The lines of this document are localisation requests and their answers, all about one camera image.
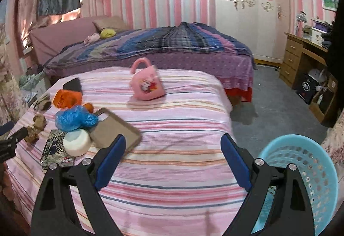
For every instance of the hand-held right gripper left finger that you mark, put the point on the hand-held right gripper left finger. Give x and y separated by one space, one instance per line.
111 161

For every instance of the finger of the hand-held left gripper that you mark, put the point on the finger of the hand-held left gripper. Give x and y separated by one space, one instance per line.
17 135
6 128

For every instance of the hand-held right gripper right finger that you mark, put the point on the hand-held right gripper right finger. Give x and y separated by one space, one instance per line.
236 161

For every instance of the light blue plastic basket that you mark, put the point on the light blue plastic basket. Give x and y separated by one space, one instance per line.
319 171

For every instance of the brown plush toy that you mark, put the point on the brown plush toy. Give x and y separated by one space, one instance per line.
36 126

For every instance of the translucent grey phone case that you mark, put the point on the translucent grey phone case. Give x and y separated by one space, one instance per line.
113 128

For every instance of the dark patterned packet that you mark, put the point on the dark patterned packet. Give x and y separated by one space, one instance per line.
53 148

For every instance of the white round container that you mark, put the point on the white round container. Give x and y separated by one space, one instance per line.
77 142

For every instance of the beige cloth pouch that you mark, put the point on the beige cloth pouch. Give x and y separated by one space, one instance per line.
43 103

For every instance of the floral curtain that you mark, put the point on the floral curtain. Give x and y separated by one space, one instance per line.
9 77

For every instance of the green cloth pile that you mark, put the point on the green cloth pile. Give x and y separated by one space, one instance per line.
32 79

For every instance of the blue plastic bag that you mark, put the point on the blue plastic bag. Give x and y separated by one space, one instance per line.
72 118

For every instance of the pink striped bed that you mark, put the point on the pink striped bed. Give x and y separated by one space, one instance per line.
174 131

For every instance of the black power bank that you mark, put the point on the black power bank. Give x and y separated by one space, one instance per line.
72 85

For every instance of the floral cloth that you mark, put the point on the floral cloth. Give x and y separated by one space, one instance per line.
334 142

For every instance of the mauve padded headboard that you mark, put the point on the mauve padded headboard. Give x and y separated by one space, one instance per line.
53 40

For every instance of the black printed box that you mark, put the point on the black printed box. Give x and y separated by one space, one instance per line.
306 88

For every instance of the wooden desk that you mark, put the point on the wooden desk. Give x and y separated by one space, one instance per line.
294 58

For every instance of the pink crumpled cloth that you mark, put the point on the pink crumpled cloth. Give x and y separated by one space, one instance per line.
91 38

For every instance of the pink window curtain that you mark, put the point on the pink window curtain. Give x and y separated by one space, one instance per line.
29 5

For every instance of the yellow plush toy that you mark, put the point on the yellow plush toy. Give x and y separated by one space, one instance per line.
107 33

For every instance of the plaid purple quilt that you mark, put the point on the plaid purple quilt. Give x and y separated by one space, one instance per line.
161 40

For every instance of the mauve pillow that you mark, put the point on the mauve pillow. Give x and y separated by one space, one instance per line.
110 23

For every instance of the white wardrobe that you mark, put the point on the white wardrobe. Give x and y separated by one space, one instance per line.
250 18

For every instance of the stack of boxes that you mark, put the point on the stack of boxes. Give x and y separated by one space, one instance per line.
315 33

